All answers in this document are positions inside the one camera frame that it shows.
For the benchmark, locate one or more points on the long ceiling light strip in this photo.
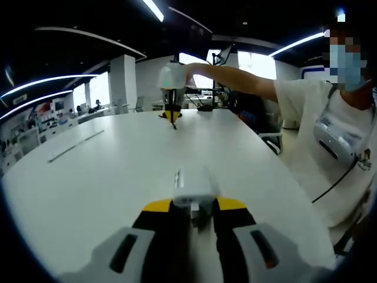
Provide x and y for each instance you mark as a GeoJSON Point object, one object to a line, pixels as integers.
{"type": "Point", "coordinates": [297, 43]}
{"type": "Point", "coordinates": [47, 83]}
{"type": "Point", "coordinates": [153, 9]}

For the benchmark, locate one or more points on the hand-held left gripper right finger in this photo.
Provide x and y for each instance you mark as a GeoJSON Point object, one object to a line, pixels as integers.
{"type": "Point", "coordinates": [253, 253]}

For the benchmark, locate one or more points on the white charger adapter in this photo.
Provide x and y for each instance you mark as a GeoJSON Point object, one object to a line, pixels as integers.
{"type": "Point", "coordinates": [194, 185]}

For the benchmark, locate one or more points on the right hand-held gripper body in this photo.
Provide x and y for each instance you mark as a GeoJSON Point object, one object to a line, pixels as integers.
{"type": "Point", "coordinates": [173, 76]}

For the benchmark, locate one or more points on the person's white shirt torso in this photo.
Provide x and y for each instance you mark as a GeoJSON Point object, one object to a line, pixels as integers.
{"type": "Point", "coordinates": [309, 123]}

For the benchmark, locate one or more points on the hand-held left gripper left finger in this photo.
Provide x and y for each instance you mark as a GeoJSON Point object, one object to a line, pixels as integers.
{"type": "Point", "coordinates": [141, 253]}

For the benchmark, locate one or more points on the white chest device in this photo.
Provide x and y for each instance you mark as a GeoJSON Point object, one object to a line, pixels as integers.
{"type": "Point", "coordinates": [335, 138]}

